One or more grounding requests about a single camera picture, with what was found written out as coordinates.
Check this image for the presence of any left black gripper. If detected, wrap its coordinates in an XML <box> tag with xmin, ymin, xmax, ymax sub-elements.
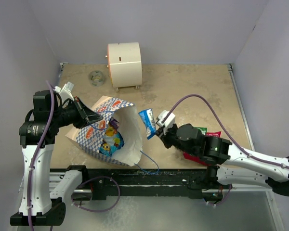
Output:
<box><xmin>52</xmin><ymin>96</ymin><xmax>103</xmax><ymax>129</ymax></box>

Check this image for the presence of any green snack bag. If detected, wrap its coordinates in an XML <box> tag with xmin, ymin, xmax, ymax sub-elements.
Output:
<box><xmin>197</xmin><ymin>127</ymin><xmax>207</xmax><ymax>135</ymax></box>

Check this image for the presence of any blue checkered paper bag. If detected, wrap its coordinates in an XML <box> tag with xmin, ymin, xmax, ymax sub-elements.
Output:
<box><xmin>66</xmin><ymin>96</ymin><xmax>144</xmax><ymax>169</ymax></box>

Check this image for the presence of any red chips bag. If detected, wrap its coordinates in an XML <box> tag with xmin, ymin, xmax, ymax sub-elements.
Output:
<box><xmin>183</xmin><ymin>131</ymin><xmax>221</xmax><ymax>166</ymax></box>

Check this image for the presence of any blue gummy candy bag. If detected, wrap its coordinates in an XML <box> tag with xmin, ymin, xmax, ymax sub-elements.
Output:
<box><xmin>99</xmin><ymin>126</ymin><xmax>124</xmax><ymax>157</ymax></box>

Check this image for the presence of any blue snack bar wrapper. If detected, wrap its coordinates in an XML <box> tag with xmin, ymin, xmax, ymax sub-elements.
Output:
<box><xmin>138</xmin><ymin>108</ymin><xmax>156</xmax><ymax>140</ymax></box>

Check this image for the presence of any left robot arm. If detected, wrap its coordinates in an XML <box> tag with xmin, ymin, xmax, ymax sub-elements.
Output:
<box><xmin>10</xmin><ymin>89</ymin><xmax>103</xmax><ymax>229</ymax></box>

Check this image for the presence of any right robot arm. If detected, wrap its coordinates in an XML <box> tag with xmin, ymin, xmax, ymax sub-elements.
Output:
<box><xmin>156</xmin><ymin>124</ymin><xmax>289</xmax><ymax>197</ymax></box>

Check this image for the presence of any purple snack packet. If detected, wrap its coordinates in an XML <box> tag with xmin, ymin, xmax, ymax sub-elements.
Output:
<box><xmin>109</xmin><ymin>117</ymin><xmax>119</xmax><ymax>129</ymax></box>

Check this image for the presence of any clear tape roll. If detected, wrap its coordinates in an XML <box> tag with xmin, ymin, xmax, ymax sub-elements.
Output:
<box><xmin>89</xmin><ymin>70</ymin><xmax>105</xmax><ymax>87</ymax></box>

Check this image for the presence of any white cylindrical box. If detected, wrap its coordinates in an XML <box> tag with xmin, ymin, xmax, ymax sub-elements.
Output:
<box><xmin>105</xmin><ymin>42</ymin><xmax>142</xmax><ymax>91</ymax></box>

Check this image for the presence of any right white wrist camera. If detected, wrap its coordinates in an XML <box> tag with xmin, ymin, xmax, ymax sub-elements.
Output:
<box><xmin>157</xmin><ymin>110</ymin><xmax>175</xmax><ymax>134</ymax></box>

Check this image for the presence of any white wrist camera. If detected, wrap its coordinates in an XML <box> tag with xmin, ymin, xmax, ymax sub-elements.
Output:
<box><xmin>157</xmin><ymin>110</ymin><xmax>175</xmax><ymax>134</ymax></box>
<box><xmin>53</xmin><ymin>82</ymin><xmax>74</xmax><ymax>101</ymax></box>

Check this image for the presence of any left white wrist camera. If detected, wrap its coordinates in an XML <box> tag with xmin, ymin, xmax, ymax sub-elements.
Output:
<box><xmin>53</xmin><ymin>82</ymin><xmax>74</xmax><ymax>101</ymax></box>

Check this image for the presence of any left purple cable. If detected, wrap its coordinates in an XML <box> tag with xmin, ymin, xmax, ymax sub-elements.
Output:
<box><xmin>27</xmin><ymin>80</ymin><xmax>57</xmax><ymax>231</ymax></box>

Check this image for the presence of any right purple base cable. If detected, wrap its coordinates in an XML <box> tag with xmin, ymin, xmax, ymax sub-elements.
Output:
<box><xmin>206</xmin><ymin>184</ymin><xmax>233</xmax><ymax>207</ymax></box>

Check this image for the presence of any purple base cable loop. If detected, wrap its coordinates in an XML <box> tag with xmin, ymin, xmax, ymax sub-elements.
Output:
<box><xmin>71</xmin><ymin>176</ymin><xmax>121</xmax><ymax>213</ymax></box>

